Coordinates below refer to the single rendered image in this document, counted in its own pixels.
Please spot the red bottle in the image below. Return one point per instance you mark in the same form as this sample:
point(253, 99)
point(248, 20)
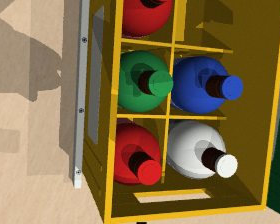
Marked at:
point(144, 17)
point(137, 154)

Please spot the yellow crate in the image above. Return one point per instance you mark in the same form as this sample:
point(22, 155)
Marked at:
point(244, 36)

